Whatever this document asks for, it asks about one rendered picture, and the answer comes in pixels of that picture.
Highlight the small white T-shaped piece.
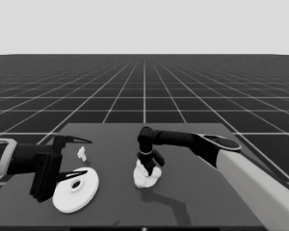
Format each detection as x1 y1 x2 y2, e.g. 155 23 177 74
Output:
76 145 88 163

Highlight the white round carrier with pins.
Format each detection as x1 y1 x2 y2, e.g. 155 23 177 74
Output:
133 163 163 190

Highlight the large thick white disc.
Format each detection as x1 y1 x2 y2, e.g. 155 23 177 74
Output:
52 167 100 215

